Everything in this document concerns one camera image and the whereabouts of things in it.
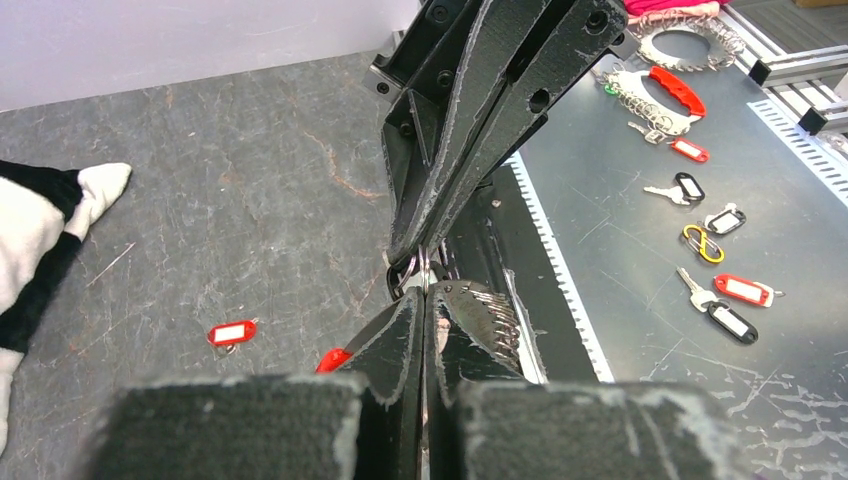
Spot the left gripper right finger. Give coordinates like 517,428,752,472
423,284,522,479

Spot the metal keyring with red handle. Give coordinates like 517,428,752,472
316,280,523,374

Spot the black white checkered pillow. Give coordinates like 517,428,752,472
1,160,133,450

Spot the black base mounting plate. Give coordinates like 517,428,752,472
439,162,600,383

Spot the pink cloth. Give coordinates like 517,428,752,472
623,0,728,21

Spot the spare keyring with red handle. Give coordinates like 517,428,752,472
591,62,707,136

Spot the yellow carabiner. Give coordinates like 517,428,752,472
681,224,725,265

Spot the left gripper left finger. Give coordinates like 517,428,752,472
338,287,424,479

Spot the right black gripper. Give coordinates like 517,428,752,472
360,0,631,266

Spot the spare key black tag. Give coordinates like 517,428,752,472
676,267,759,345
703,202,747,236
643,172,706,206

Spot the spare key red tag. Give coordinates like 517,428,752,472
713,273,785,308
625,120,711,165

